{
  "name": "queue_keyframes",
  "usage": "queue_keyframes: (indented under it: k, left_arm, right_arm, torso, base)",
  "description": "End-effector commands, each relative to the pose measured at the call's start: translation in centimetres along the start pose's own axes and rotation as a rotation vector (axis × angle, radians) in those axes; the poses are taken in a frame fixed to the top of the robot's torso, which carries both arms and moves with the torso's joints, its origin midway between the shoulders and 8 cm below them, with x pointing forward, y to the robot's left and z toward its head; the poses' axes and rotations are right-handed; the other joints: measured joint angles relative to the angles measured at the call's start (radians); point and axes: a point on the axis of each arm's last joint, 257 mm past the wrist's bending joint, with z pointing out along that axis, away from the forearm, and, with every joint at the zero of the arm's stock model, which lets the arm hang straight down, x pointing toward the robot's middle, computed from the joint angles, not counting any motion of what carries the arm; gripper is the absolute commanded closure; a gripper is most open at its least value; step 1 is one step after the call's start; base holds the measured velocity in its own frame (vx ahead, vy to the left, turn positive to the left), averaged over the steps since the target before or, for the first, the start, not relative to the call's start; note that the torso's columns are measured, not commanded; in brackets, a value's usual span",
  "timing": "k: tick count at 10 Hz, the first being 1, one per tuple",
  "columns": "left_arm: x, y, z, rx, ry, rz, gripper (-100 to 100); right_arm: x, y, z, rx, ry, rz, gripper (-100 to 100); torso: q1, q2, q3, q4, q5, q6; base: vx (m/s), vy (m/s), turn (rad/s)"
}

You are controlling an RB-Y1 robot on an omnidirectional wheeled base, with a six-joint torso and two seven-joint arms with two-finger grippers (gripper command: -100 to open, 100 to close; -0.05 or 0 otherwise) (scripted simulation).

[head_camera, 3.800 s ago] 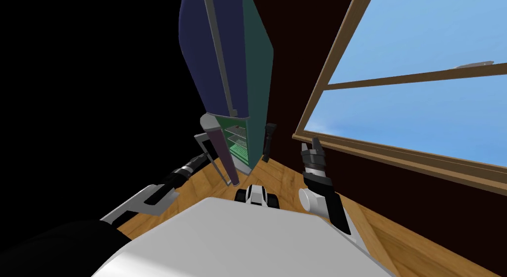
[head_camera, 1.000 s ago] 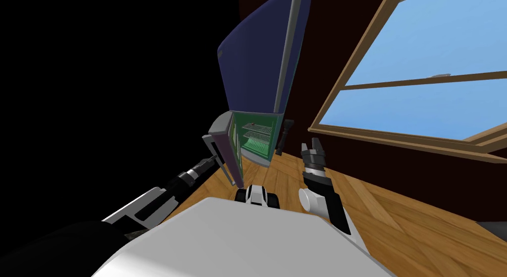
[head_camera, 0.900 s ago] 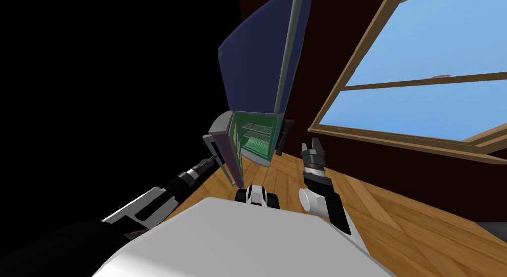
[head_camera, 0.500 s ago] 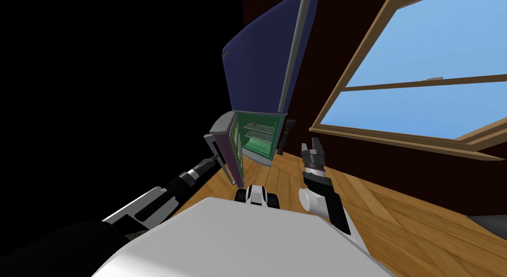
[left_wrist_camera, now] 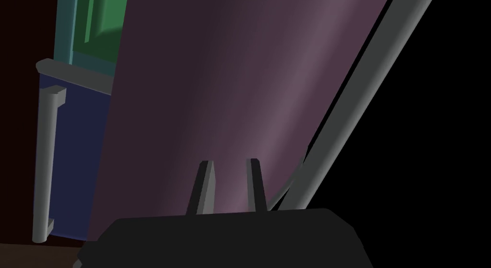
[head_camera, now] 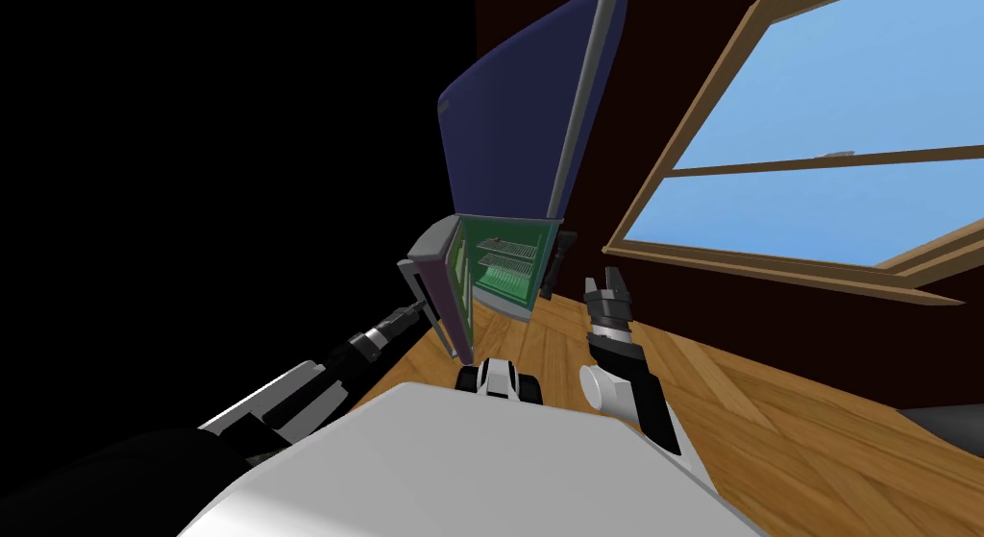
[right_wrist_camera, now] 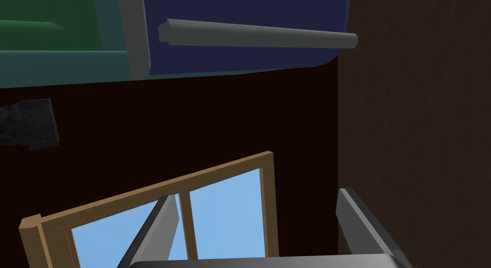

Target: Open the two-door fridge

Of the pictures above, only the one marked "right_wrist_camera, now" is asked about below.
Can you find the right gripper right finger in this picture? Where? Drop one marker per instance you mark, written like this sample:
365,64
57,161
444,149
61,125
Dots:
358,226

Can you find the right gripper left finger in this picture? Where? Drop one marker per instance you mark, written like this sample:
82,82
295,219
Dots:
159,231

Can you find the wooden framed window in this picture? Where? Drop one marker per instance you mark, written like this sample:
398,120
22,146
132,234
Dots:
226,218

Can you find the dark grey block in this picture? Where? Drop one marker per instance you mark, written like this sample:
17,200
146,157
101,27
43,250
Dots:
32,124

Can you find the teal appliance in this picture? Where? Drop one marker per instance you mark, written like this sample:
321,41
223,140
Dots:
61,64

